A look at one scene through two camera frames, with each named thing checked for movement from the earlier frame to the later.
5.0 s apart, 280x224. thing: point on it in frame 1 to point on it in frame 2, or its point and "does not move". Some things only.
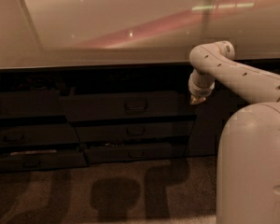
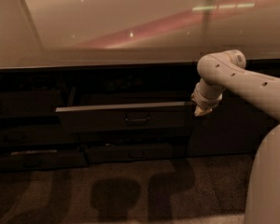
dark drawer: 38,160 does not move
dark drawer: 135,152 does not move
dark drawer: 91,105 to 150,118
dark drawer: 35,103 does not move
